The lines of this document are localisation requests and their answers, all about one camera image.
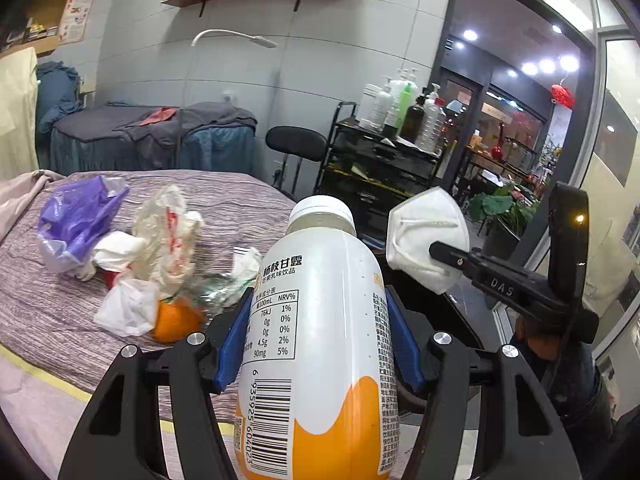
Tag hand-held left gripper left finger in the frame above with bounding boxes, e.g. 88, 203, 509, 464
57, 286, 256, 480

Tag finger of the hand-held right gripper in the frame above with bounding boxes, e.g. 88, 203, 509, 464
429, 241, 483, 281

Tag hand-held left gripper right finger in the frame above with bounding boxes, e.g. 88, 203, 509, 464
384, 284, 585, 480

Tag white face mask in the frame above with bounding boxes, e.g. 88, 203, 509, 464
386, 186, 471, 296

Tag clear plastic wrapper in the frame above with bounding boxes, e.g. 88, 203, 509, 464
192, 275, 251, 316

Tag orange fruit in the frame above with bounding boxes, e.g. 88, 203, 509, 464
152, 297, 206, 345

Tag white and orange drink bottle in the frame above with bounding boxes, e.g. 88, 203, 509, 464
234, 195, 398, 480

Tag small white plastic bag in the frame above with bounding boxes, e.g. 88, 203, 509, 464
94, 277, 161, 338

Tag white plastic bag red print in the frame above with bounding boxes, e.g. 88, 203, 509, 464
132, 185, 206, 301

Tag white tissue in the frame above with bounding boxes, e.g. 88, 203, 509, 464
92, 231, 148, 273

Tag purple plastic bag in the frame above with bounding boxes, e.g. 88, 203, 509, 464
37, 176, 131, 281

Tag person's right forearm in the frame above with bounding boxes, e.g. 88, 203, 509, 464
545, 347, 619, 441

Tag person's right hand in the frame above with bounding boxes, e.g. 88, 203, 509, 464
516, 316, 563, 361

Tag potted green plant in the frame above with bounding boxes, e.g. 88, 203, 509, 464
467, 182, 543, 261

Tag black mesh cart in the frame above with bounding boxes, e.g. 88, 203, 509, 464
320, 101, 448, 241

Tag clear bottle with red cap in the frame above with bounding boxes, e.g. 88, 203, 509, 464
417, 97, 446, 153

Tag dark brown bottle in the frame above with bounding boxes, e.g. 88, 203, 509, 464
400, 90, 431, 144

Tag glass double door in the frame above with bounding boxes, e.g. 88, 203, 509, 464
442, 77, 488, 161

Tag green bottle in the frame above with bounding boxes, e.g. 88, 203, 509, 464
397, 82, 419, 137

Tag red hanging decoration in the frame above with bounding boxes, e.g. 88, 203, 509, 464
551, 77, 576, 110

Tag white pump bottle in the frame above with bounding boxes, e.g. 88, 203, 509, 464
372, 76, 397, 131

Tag pink knitted blanket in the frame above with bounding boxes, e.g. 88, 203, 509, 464
0, 170, 301, 411

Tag white jar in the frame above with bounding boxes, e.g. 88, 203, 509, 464
360, 84, 384, 128

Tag massage bed with grey cover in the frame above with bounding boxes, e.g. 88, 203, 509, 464
50, 101, 258, 173

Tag black stool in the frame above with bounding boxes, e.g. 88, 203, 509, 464
265, 125, 328, 196

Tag pink bed sheet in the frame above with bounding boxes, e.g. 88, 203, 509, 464
0, 345, 238, 480

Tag red cloth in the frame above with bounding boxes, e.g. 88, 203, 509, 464
137, 106, 178, 128

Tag pink cloth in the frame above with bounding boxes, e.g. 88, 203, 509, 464
0, 170, 66, 243

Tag blue cloth pile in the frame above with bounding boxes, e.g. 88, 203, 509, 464
36, 61, 83, 133

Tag white gooseneck lamp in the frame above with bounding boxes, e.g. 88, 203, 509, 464
175, 29, 279, 161

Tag cream cloth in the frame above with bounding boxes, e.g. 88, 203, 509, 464
0, 47, 40, 181

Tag dark grey door frame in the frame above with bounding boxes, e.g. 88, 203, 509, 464
435, 0, 601, 271

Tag wall poster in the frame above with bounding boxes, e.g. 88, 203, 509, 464
57, 0, 96, 43

